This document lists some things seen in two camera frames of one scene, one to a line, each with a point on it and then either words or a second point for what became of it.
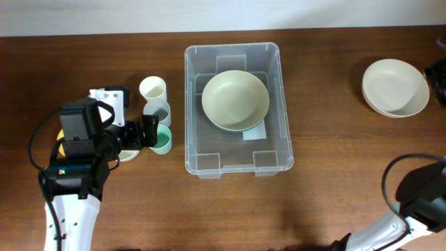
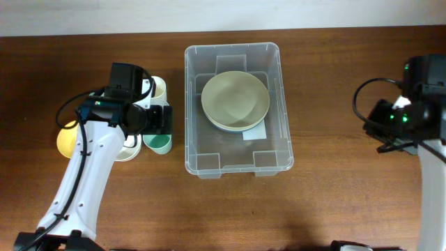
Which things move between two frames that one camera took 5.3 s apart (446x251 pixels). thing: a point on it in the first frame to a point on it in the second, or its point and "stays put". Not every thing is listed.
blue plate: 236,120 stays put
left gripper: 150,130 to 157,126
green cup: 164,140 stays put
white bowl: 127,155 stays put
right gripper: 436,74 to 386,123
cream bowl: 395,88 to 235,99
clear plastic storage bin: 235,112 stays put
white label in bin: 258,132 stays put
